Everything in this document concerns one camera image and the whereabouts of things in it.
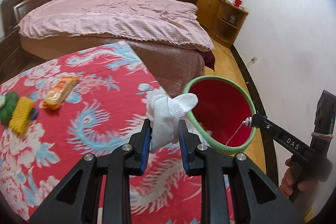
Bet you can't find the white cloth sock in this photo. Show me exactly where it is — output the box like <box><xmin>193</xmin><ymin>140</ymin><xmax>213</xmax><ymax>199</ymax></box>
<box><xmin>146</xmin><ymin>93</ymin><xmax>198</xmax><ymax>153</ymax></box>

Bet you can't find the yellow foam fruit net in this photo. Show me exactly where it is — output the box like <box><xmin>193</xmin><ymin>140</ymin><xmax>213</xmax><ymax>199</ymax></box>
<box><xmin>9</xmin><ymin>97</ymin><xmax>34</xmax><ymax>135</ymax></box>

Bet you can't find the orange snack packet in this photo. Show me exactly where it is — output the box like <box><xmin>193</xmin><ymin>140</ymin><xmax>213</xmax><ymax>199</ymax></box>
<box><xmin>43</xmin><ymin>76</ymin><xmax>79</xmax><ymax>111</ymax></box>

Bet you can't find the trash inside bin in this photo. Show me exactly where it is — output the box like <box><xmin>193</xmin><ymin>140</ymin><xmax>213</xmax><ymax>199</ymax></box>
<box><xmin>200</xmin><ymin>123</ymin><xmax>213</xmax><ymax>136</ymax></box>

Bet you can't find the person's right hand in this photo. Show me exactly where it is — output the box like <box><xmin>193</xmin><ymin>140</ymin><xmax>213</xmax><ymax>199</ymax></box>
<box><xmin>279</xmin><ymin>159</ymin><xmax>319</xmax><ymax>198</ymax></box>

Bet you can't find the red bin with green rim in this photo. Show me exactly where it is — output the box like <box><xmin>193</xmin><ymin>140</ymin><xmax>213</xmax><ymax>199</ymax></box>
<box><xmin>183</xmin><ymin>76</ymin><xmax>256</xmax><ymax>155</ymax></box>

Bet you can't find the red floral tablecloth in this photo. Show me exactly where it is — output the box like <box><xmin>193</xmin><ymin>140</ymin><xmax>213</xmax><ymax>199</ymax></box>
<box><xmin>1</xmin><ymin>42</ymin><xmax>201</xmax><ymax>223</ymax></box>

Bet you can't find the blue fidget spinner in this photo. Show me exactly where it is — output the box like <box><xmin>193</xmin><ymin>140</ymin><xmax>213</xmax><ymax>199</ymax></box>
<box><xmin>29</xmin><ymin>107</ymin><xmax>39</xmax><ymax>121</ymax></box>

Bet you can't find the green clover squishy toy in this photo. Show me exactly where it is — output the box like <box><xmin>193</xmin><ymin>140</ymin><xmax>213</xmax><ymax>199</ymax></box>
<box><xmin>1</xmin><ymin>92</ymin><xmax>19</xmax><ymax>126</ymax></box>

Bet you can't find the wooden corner shelf unit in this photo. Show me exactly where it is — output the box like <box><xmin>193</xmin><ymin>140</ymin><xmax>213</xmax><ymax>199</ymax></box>
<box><xmin>210</xmin><ymin>1</ymin><xmax>248</xmax><ymax>48</ymax></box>

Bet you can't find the dark wooden nightstand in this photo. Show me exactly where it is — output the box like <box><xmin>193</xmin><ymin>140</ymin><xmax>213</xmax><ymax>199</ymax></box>
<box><xmin>0</xmin><ymin>30</ymin><xmax>28</xmax><ymax>84</ymax></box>

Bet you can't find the red box on shelf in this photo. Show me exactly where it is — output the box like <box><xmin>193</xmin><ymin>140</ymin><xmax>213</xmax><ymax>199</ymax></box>
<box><xmin>234</xmin><ymin>0</ymin><xmax>242</xmax><ymax>7</ymax></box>

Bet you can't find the pink checked bedspread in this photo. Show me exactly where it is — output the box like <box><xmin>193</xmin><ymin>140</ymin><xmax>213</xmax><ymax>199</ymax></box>
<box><xmin>18</xmin><ymin>0</ymin><xmax>214</xmax><ymax>52</ymax></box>

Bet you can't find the wall outlet with cable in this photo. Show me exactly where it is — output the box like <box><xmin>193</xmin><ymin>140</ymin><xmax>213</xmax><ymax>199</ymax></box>
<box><xmin>240</xmin><ymin>56</ymin><xmax>257</xmax><ymax>71</ymax></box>

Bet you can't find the bed with brown frame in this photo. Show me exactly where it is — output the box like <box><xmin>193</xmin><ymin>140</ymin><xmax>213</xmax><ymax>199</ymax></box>
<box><xmin>19</xmin><ymin>35</ymin><xmax>216</xmax><ymax>98</ymax></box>

